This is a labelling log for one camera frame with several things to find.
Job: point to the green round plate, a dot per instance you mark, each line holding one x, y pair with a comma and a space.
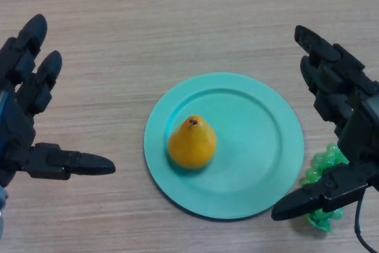
251, 152

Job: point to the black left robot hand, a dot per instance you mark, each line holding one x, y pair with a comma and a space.
14, 122

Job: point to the green grapes bunch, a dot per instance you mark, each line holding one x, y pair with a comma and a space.
325, 156

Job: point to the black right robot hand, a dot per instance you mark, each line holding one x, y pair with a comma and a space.
355, 134

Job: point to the yellow pear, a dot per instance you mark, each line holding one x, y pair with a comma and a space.
192, 146

